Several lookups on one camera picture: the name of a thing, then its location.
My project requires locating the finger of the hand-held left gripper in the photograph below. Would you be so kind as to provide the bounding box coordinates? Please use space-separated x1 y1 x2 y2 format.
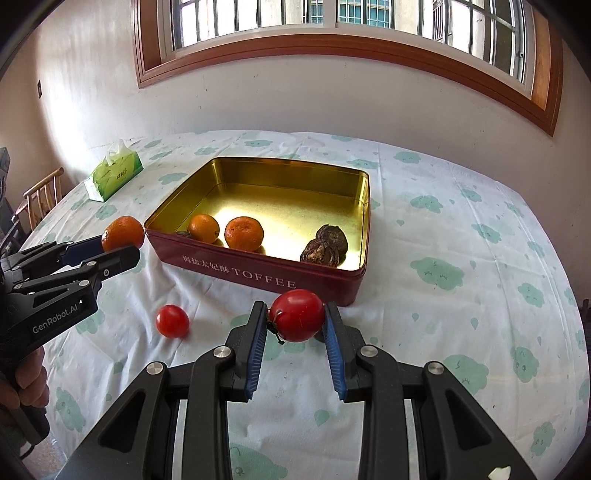
11 244 140 299
7 235 106 280

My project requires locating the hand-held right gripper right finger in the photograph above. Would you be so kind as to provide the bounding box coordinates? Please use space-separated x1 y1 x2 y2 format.
323 301 539 480

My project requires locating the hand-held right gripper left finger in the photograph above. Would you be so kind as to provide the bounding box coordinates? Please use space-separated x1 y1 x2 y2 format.
55 301 269 480

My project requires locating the large orange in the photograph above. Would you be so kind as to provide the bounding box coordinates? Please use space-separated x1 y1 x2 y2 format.
102 215 146 253

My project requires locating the red tomato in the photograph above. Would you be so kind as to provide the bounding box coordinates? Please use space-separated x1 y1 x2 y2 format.
269 289 325 346
156 305 190 339

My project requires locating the red and gold tin box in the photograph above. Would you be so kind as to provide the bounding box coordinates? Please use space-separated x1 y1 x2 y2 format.
143 157 371 308

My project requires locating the small orange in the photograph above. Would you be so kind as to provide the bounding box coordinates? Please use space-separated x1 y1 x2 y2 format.
188 213 221 244

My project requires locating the dark wrinkled passion fruit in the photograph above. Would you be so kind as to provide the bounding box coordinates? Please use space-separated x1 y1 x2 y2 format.
315 224 349 254
300 239 341 267

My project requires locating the person's left hand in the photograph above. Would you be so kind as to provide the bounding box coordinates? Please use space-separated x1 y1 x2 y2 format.
0 345 49 428

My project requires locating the wooden chair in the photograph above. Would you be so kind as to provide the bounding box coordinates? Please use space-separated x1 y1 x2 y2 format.
11 167 64 232

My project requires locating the green tissue pack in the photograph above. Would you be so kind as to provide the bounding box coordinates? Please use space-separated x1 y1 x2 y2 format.
84 138 144 202

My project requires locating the white tablecloth with green clouds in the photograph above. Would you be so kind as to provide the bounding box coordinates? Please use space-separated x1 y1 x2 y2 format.
18 129 591 480

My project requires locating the dark object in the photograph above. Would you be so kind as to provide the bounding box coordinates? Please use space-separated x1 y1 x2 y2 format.
0 147 12 195

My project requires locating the medium orange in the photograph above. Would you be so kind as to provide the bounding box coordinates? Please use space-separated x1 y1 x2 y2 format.
224 216 265 253

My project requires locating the wooden framed window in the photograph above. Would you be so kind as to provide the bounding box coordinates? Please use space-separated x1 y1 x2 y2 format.
134 0 565 137

